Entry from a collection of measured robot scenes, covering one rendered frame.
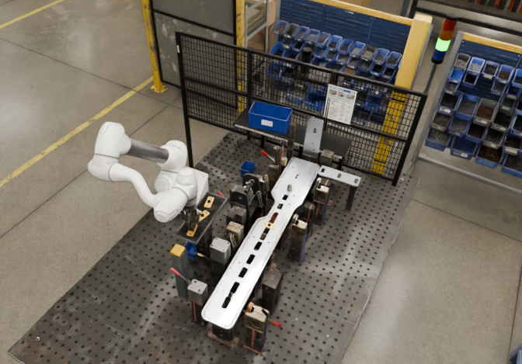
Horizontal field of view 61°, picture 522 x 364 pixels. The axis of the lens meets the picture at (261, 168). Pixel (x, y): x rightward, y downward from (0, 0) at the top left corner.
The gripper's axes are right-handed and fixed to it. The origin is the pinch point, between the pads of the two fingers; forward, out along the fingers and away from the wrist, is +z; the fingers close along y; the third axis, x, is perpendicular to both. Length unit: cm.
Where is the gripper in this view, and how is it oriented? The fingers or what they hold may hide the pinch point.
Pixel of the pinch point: (191, 225)
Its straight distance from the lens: 249.1
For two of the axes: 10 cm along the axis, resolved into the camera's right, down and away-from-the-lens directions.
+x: 2.4, -6.6, 7.1
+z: -0.4, 7.2, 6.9
